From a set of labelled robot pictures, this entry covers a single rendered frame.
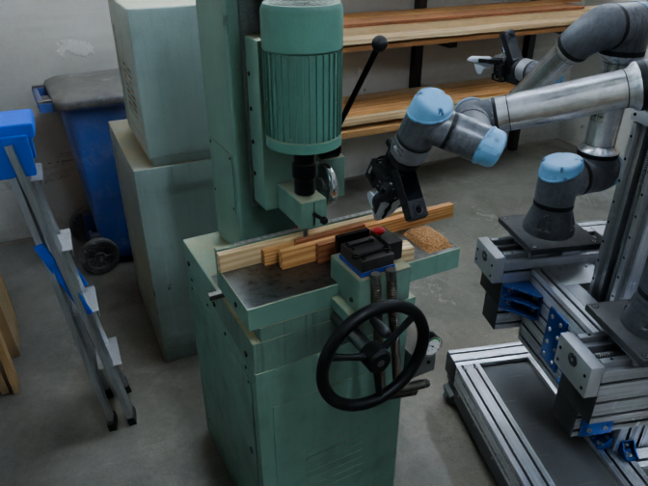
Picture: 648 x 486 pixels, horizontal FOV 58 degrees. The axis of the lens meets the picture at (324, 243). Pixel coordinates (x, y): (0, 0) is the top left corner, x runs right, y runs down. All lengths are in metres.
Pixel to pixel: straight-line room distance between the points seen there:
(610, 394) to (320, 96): 0.96
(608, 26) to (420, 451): 1.47
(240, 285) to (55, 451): 1.21
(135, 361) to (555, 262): 1.73
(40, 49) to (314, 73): 2.43
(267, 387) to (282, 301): 0.24
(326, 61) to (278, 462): 1.03
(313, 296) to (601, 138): 0.98
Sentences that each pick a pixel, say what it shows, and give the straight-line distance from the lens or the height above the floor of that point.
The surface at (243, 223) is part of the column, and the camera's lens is 1.61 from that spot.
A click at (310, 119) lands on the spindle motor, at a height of 1.28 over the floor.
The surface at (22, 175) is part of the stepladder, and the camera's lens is 1.87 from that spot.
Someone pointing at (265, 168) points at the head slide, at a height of 1.12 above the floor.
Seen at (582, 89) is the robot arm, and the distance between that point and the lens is 1.27.
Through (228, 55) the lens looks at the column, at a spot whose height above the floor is 1.37.
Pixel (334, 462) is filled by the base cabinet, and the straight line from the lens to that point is 1.78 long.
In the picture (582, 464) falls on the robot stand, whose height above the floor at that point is 0.21.
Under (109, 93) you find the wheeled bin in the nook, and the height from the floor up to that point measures 0.95.
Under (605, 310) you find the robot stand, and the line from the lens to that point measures 1.59.
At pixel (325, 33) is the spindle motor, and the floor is 1.45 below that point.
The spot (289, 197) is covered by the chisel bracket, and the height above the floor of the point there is 1.06.
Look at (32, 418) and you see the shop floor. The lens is 2.57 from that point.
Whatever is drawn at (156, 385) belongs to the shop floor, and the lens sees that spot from 2.53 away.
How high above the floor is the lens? 1.66
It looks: 29 degrees down
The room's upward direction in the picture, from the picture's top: straight up
